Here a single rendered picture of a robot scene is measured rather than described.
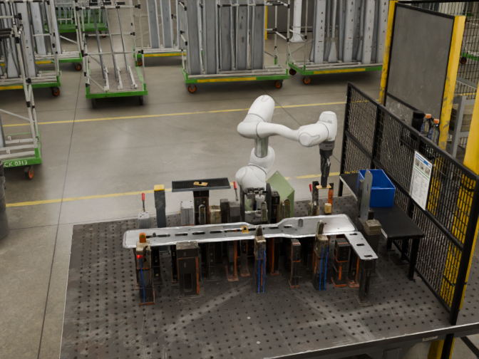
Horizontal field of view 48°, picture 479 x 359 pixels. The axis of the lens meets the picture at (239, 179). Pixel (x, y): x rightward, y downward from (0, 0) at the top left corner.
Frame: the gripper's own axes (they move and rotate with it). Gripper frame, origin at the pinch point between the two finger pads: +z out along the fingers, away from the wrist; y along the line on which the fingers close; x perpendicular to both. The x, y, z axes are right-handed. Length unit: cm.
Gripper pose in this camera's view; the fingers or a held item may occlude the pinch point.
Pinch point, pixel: (323, 180)
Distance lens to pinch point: 317.0
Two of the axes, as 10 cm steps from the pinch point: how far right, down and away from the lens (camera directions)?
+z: 0.0, 9.1, 4.1
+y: 1.5, 4.1, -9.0
